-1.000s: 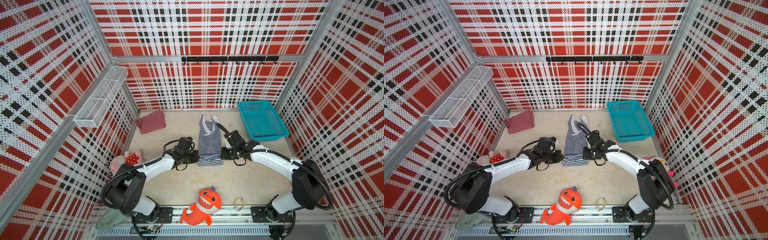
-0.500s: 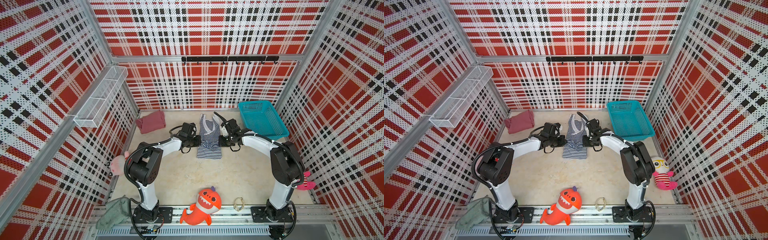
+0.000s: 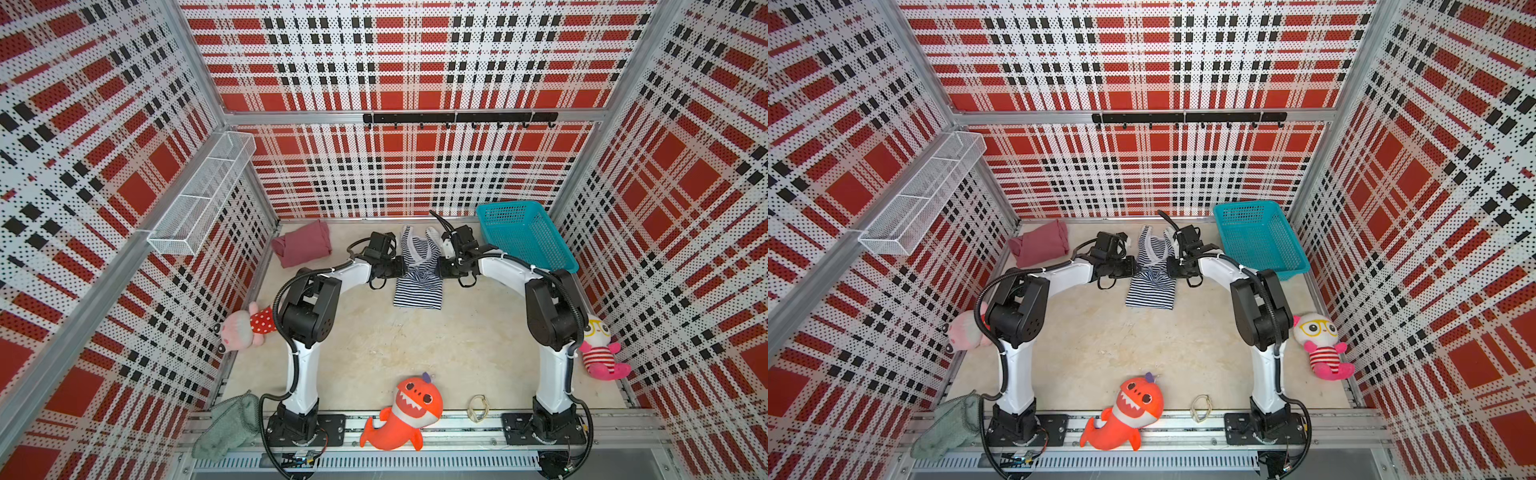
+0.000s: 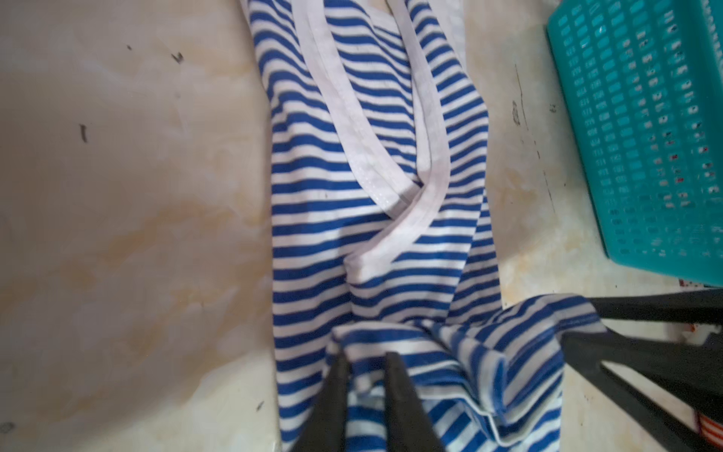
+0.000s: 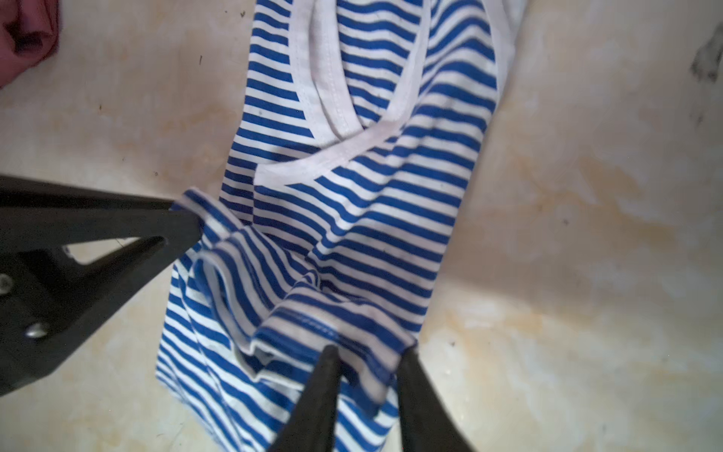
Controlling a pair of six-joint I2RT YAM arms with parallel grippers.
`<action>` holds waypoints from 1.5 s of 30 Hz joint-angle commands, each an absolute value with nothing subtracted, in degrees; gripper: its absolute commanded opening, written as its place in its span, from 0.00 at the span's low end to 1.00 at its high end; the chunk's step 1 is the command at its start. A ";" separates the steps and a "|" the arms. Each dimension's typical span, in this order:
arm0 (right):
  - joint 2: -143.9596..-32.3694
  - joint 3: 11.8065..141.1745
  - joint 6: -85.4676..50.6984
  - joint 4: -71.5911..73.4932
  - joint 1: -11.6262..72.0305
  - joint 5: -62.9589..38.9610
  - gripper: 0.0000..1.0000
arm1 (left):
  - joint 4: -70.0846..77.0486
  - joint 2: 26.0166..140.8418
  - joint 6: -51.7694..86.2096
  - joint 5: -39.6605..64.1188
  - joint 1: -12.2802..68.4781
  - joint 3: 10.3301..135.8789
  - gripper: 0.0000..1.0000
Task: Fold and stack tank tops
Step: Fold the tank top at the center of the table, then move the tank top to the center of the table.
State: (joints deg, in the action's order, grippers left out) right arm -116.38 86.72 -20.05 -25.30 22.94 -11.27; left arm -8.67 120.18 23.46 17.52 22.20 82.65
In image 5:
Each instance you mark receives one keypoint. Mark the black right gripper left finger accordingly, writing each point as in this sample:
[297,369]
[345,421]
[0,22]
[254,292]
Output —
[312,422]

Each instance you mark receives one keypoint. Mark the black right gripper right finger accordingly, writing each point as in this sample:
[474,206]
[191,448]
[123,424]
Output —
[425,425]

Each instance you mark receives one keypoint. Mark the blue white striped tank top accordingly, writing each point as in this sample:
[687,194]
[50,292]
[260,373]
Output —
[362,124]

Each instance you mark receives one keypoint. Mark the pink ribbed tank top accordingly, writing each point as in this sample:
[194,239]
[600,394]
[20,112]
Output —
[29,34]

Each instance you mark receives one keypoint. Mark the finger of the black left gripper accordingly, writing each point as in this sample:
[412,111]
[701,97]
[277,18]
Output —
[70,259]

